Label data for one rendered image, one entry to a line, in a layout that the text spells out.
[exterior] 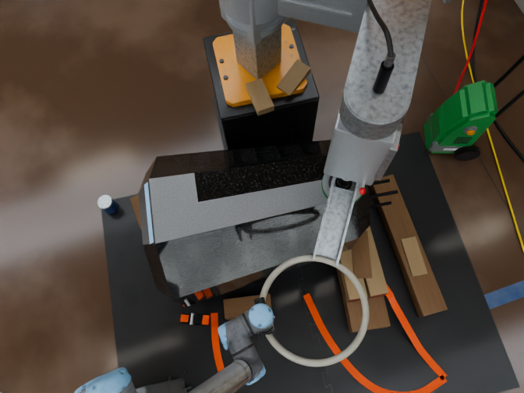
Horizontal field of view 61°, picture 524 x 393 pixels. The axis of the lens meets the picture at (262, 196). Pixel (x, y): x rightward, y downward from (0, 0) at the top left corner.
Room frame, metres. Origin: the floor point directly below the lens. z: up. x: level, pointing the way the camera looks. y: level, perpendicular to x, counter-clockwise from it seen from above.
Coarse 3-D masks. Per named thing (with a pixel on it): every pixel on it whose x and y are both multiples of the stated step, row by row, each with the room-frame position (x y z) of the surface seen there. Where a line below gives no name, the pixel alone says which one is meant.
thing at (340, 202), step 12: (336, 192) 0.71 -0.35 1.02; (348, 192) 0.70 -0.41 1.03; (336, 204) 0.65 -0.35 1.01; (348, 204) 0.64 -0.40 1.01; (324, 216) 0.59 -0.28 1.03; (336, 216) 0.60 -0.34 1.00; (348, 216) 0.58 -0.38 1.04; (324, 228) 0.55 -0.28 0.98; (336, 228) 0.54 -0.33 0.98; (324, 240) 0.49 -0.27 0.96; (336, 240) 0.49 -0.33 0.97; (324, 252) 0.44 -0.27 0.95; (336, 252) 0.44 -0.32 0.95; (336, 264) 0.37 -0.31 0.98
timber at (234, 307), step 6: (228, 300) 0.37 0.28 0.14; (234, 300) 0.37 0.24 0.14; (240, 300) 0.36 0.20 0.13; (246, 300) 0.36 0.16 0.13; (252, 300) 0.35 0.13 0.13; (270, 300) 0.34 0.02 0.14; (228, 306) 0.33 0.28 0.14; (234, 306) 0.33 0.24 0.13; (240, 306) 0.32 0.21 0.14; (246, 306) 0.32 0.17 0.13; (270, 306) 0.30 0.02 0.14; (228, 312) 0.30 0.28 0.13; (234, 312) 0.29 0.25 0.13; (240, 312) 0.29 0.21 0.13; (228, 318) 0.26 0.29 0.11
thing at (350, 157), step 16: (336, 128) 0.75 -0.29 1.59; (336, 144) 0.73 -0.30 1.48; (352, 144) 0.71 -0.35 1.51; (368, 144) 0.69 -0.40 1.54; (384, 144) 0.67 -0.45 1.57; (336, 160) 0.73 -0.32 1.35; (352, 160) 0.71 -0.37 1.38; (368, 160) 0.68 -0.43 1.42; (336, 176) 0.72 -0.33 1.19; (352, 176) 0.70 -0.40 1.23; (368, 176) 0.67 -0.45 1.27
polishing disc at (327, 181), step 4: (324, 176) 0.84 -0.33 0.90; (328, 176) 0.84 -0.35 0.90; (332, 176) 0.84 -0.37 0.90; (324, 180) 0.82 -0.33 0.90; (328, 180) 0.82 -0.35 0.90; (324, 184) 0.80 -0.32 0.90; (328, 184) 0.80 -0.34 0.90; (352, 184) 0.78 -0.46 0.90; (360, 184) 0.78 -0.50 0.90; (324, 188) 0.78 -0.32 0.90; (328, 188) 0.78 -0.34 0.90; (352, 188) 0.76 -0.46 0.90; (324, 192) 0.76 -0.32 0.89; (328, 192) 0.76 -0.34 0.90; (356, 196) 0.72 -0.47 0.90
